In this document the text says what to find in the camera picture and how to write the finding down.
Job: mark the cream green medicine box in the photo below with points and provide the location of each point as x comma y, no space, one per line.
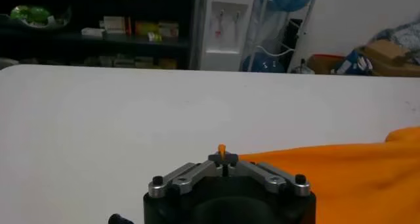
169,30

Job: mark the black shelving unit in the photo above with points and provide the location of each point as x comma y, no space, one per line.
98,48

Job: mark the small green white box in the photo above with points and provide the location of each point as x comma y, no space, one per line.
154,37

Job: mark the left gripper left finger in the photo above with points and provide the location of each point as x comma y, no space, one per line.
183,180

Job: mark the white red medicine box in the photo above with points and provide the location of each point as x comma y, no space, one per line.
115,25

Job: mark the open brown cardboard box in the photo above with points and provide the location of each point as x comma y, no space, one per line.
323,64

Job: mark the bowl with green packets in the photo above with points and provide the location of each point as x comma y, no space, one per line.
33,15

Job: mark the pile of grey clothes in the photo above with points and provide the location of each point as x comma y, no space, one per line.
403,36

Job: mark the flat white medicine box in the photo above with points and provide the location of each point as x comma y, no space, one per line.
92,32

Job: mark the yellow green flat box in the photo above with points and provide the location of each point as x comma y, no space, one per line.
146,28

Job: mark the white metal jug rack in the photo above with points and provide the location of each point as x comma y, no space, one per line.
308,15

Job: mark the white water dispenser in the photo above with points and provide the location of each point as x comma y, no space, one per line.
226,38

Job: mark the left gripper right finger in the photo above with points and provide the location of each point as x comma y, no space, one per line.
272,180

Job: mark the orange t-shirt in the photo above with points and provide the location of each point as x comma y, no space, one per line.
344,179

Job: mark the blue white bag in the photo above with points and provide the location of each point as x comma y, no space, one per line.
352,64

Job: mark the large brown cardboard box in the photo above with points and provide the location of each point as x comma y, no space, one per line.
384,53

